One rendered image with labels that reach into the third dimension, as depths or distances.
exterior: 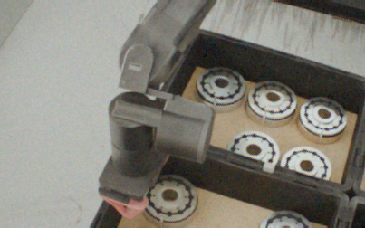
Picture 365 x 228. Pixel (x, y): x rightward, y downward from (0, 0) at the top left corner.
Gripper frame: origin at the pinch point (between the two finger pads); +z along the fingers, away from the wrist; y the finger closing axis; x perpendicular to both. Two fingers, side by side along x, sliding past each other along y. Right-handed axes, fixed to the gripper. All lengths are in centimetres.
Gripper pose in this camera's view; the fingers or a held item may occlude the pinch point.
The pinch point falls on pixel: (136, 197)
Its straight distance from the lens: 92.6
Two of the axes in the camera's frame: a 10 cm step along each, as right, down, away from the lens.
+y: 2.9, -7.0, 6.5
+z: -0.9, 6.5, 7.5
